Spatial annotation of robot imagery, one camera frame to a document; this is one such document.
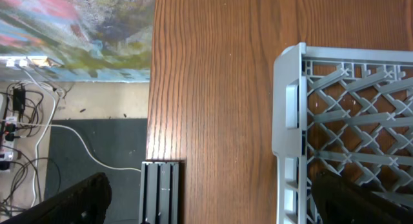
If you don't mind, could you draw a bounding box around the colourful painted board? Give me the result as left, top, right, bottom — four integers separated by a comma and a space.
1, 0, 156, 83

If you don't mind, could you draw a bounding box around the grey aluminium rail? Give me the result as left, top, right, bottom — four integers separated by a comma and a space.
138, 161, 180, 224

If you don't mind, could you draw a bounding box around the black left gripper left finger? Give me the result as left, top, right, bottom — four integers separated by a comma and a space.
3, 172, 112, 224

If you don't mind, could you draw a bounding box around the dark grey floor mat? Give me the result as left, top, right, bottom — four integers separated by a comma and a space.
44, 119, 147, 223

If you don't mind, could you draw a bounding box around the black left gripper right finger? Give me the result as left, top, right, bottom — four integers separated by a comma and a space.
311, 170, 412, 224

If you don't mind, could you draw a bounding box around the grey plastic dish rack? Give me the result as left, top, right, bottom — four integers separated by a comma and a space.
272, 43, 412, 223

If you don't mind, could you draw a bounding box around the white power strip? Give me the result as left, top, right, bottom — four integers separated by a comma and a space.
1, 116, 18, 172

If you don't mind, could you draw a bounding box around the white floor cable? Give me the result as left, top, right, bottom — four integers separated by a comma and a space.
12, 61, 142, 208

